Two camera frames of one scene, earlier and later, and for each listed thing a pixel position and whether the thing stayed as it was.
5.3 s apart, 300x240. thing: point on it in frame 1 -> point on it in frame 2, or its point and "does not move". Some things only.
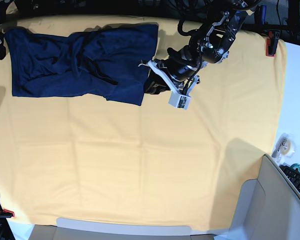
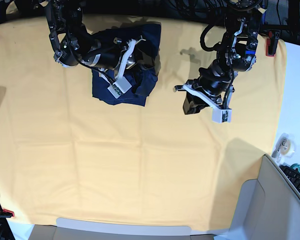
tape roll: (285, 146) does not move
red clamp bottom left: (5, 213) does not move
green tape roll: (295, 166) does not move
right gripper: (157, 83) -> (217, 90)
